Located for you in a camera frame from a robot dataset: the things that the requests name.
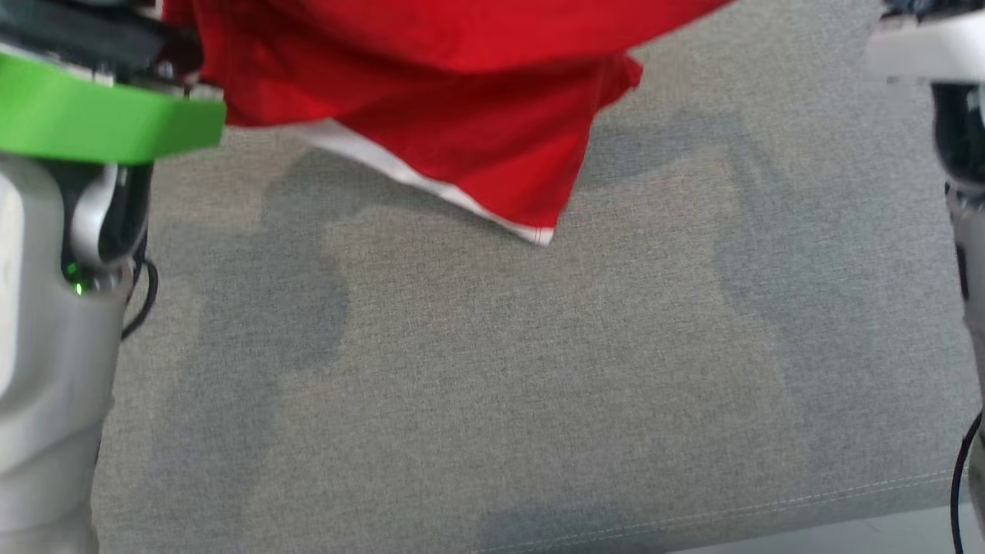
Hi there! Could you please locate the red garment with white trim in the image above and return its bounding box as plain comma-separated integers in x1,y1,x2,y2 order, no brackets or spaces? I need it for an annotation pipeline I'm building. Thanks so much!
162,0,736,247

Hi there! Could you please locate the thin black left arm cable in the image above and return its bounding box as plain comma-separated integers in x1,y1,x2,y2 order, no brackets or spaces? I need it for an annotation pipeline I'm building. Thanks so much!
121,258,159,341

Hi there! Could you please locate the grey fabric sofa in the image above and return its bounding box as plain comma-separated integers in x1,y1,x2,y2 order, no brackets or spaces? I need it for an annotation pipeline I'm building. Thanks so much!
88,0,985,554

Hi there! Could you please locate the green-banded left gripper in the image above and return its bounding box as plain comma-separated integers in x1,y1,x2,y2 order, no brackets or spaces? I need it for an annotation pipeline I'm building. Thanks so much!
0,31,229,165

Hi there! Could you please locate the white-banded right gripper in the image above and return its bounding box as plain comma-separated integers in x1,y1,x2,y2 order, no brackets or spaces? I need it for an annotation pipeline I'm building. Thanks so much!
862,9,985,83

